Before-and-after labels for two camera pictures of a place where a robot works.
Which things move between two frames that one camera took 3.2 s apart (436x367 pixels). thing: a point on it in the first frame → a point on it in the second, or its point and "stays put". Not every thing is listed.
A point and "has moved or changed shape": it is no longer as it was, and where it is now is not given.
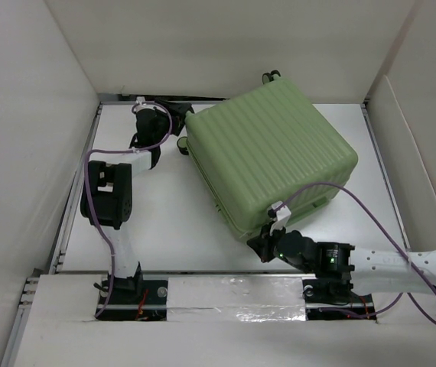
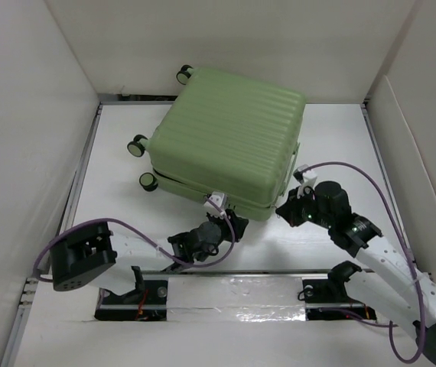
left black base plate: (148, 302) stays put
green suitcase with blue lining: (264, 144) has moved or changed shape
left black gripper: (178, 115) → (236, 222)
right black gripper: (261, 245) → (289, 209)
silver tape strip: (236, 299) stays put
